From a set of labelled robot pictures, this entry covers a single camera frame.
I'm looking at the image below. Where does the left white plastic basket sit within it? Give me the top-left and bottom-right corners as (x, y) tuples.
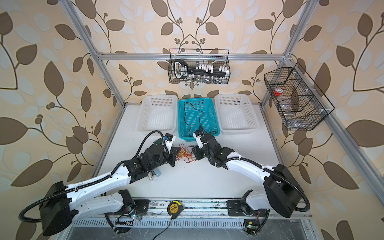
(136, 95), (178, 133)

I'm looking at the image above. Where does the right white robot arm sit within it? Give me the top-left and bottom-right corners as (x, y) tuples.
(192, 132), (311, 218)

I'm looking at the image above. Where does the teal plastic basket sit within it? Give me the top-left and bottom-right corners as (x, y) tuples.
(178, 98), (220, 142)

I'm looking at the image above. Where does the red cable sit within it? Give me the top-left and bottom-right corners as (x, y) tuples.
(176, 143), (197, 163)

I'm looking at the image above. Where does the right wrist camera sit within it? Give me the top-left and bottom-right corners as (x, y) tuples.
(193, 130), (204, 149)

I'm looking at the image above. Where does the right black wire basket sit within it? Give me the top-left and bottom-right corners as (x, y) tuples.
(264, 63), (335, 131)

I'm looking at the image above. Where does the grey blue stapler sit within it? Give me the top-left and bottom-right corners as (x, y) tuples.
(148, 169), (161, 181)

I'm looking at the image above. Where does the black cable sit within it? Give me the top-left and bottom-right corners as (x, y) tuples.
(183, 101), (217, 137)

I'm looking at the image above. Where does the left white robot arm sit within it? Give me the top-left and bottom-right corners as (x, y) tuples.
(19, 144), (181, 237)

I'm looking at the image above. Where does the aluminium frame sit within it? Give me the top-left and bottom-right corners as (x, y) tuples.
(60, 1), (384, 203)

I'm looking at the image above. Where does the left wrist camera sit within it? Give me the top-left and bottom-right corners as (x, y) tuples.
(163, 133), (176, 153)

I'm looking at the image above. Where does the white plastic basket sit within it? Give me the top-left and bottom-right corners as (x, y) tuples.
(215, 94), (260, 135)
(136, 95), (178, 133)

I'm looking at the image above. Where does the black wire basket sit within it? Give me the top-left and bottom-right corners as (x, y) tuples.
(168, 48), (231, 85)
(264, 63), (335, 131)

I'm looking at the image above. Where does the red item in basket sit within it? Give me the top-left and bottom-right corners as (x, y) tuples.
(273, 87), (284, 97)

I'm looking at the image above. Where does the right white plastic basket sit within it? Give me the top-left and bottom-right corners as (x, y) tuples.
(215, 94), (260, 135)

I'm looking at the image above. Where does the back black wire basket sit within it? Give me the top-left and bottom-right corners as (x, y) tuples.
(168, 48), (231, 85)

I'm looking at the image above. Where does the yellow cable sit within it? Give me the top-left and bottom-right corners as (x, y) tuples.
(178, 148), (194, 161)

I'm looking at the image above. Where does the yellow tape measure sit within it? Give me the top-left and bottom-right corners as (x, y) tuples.
(167, 201), (185, 220)

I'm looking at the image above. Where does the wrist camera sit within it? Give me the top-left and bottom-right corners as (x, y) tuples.
(193, 130), (204, 149)
(163, 133), (176, 153)

